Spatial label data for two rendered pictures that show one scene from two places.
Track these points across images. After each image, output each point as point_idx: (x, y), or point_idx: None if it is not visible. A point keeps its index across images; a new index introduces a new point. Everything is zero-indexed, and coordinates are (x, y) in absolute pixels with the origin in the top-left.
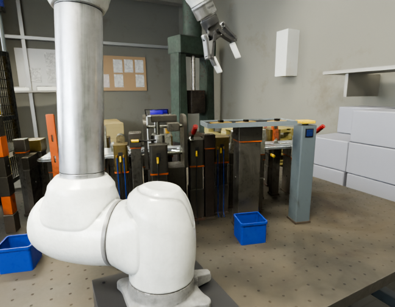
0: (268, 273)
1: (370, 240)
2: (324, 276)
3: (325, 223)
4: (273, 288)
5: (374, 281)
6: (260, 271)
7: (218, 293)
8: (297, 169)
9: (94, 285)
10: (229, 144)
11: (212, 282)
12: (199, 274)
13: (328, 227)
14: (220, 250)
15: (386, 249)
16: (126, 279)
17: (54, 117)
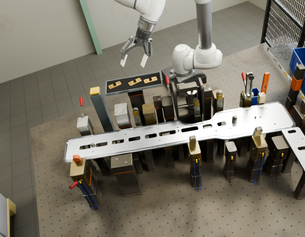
0: (146, 100)
1: (90, 118)
2: (127, 99)
3: (99, 132)
4: (148, 94)
5: (112, 98)
6: (149, 100)
7: (167, 75)
8: (108, 109)
9: (204, 74)
10: (134, 144)
11: (169, 78)
12: (172, 74)
13: (101, 128)
14: (162, 111)
15: (91, 113)
16: (194, 73)
17: (264, 75)
